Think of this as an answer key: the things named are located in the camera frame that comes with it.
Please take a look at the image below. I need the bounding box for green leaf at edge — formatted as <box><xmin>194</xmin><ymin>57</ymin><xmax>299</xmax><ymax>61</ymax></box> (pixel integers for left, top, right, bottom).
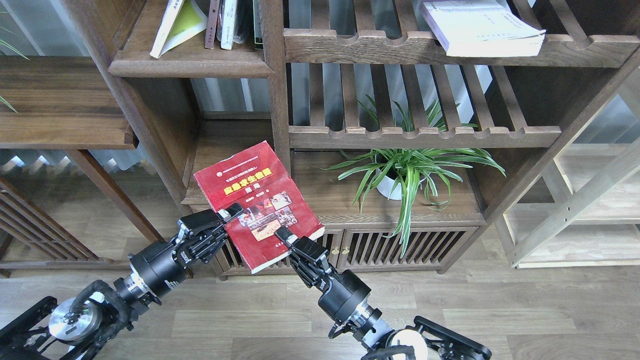
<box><xmin>0</xmin><ymin>10</ymin><xmax>31</xmax><ymax>113</ymax></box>

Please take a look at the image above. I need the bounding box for light wooden shelf frame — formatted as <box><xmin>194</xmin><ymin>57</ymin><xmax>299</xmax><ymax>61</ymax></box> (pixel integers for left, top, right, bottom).
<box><xmin>495</xmin><ymin>75</ymin><xmax>640</xmax><ymax>269</ymax></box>

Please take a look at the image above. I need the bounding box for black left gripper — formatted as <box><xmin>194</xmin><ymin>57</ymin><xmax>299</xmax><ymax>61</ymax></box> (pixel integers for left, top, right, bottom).
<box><xmin>127</xmin><ymin>202</ymin><xmax>243</xmax><ymax>299</ymax></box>

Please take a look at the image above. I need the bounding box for dark slatted wooden rack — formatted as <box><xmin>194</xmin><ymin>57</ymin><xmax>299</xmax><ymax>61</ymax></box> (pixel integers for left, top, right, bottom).
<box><xmin>0</xmin><ymin>178</ymin><xmax>124</xmax><ymax>271</ymax></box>

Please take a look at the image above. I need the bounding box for dark wooden bookshelf cabinet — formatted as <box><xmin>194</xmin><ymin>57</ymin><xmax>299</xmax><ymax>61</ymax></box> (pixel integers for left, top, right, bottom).
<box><xmin>62</xmin><ymin>0</ymin><xmax>639</xmax><ymax>273</ymax></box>

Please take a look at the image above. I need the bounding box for brown upright book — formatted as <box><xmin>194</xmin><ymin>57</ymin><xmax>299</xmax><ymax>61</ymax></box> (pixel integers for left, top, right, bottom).
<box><xmin>204</xmin><ymin>0</ymin><xmax>221</xmax><ymax>50</ymax></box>

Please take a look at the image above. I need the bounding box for red cover book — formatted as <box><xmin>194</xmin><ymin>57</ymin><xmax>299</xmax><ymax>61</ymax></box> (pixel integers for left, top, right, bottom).
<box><xmin>194</xmin><ymin>141</ymin><xmax>325</xmax><ymax>274</ymax></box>

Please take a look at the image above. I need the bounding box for green spider plant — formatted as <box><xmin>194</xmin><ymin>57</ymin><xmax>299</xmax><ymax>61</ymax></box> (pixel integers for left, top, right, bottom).
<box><xmin>327</xmin><ymin>147</ymin><xmax>506</xmax><ymax>256</ymax></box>

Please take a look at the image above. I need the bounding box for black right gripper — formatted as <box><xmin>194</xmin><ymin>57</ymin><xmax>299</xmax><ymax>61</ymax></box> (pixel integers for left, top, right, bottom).
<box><xmin>275</xmin><ymin>226</ymin><xmax>371</xmax><ymax>326</ymax></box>

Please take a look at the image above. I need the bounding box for dark upright book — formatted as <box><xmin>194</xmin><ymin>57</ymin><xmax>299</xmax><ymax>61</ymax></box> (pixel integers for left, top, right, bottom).
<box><xmin>253</xmin><ymin>0</ymin><xmax>264</xmax><ymax>50</ymax></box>

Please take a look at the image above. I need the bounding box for white upright book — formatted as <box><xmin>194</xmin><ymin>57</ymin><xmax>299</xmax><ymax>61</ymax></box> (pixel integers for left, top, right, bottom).
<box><xmin>220</xmin><ymin>0</ymin><xmax>238</xmax><ymax>50</ymax></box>

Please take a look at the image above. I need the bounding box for white plant pot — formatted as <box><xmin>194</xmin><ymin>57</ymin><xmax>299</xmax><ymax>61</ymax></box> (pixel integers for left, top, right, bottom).
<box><xmin>375</xmin><ymin>169</ymin><xmax>403</xmax><ymax>201</ymax></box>

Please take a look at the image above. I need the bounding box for white thick book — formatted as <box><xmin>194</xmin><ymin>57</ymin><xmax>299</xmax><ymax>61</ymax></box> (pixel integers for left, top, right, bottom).
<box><xmin>419</xmin><ymin>0</ymin><xmax>546</xmax><ymax>58</ymax></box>

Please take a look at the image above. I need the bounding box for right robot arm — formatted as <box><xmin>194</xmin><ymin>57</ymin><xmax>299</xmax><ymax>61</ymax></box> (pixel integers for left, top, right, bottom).
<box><xmin>275</xmin><ymin>227</ymin><xmax>492</xmax><ymax>360</ymax></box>

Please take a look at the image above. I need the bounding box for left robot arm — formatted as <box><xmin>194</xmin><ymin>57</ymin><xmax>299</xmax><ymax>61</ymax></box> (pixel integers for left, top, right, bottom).
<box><xmin>0</xmin><ymin>203</ymin><xmax>243</xmax><ymax>360</ymax></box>

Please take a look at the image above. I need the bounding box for yellow green cover book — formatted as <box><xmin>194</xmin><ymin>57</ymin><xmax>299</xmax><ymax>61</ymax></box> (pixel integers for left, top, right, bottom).
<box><xmin>150</xmin><ymin>0</ymin><xmax>208</xmax><ymax>59</ymax></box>

